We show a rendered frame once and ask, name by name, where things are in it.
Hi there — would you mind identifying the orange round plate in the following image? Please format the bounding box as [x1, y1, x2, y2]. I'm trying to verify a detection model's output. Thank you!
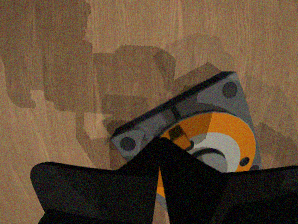
[157, 109, 257, 172]

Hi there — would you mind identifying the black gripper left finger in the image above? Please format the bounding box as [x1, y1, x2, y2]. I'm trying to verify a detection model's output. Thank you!
[29, 137, 162, 224]

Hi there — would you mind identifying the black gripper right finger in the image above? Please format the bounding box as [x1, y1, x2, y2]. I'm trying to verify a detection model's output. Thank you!
[160, 136, 298, 224]

